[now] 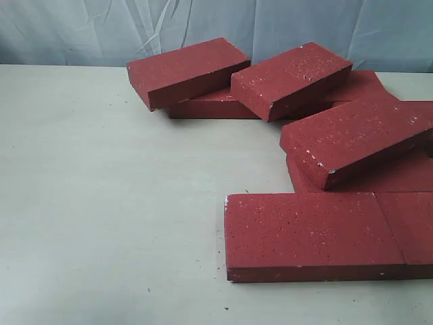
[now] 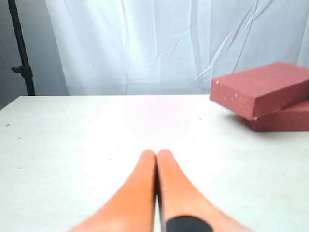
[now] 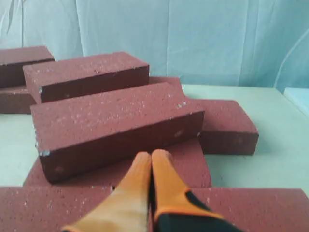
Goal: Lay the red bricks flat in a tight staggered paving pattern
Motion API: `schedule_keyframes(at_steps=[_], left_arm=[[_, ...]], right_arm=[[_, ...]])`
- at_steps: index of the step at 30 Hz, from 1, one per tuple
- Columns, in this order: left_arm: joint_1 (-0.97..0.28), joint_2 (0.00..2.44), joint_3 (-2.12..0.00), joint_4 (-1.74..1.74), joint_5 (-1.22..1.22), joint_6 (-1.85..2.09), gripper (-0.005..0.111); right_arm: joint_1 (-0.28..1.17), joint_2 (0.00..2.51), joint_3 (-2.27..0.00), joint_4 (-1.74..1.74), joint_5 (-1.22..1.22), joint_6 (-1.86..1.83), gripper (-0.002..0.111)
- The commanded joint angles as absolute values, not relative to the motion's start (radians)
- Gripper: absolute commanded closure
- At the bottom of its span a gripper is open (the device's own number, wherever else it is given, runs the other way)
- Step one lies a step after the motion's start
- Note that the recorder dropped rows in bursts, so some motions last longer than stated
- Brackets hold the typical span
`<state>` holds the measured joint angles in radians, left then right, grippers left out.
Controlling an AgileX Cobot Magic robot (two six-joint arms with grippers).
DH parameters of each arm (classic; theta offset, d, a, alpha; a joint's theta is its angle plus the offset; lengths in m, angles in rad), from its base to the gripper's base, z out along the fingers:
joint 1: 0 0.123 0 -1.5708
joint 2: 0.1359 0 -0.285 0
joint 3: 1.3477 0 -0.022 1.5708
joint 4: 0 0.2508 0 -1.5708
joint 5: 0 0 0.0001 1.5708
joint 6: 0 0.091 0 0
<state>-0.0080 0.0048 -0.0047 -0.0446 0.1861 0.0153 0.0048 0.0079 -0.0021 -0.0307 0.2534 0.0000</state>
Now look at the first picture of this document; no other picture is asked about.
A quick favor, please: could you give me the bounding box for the red brick under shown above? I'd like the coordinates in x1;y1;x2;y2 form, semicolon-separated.
166;88;259;119

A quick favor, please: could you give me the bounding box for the red brick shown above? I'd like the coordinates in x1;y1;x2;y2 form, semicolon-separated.
230;42;352;123
279;100;432;190
375;192;432;280
224;192;405;283
127;37;251;112
284;70;385;120

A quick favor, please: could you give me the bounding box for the red brick second row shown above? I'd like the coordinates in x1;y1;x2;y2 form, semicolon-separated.
286;148;433;194

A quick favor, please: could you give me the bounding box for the white backdrop cloth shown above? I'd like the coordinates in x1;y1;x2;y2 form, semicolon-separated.
1;1;432;72

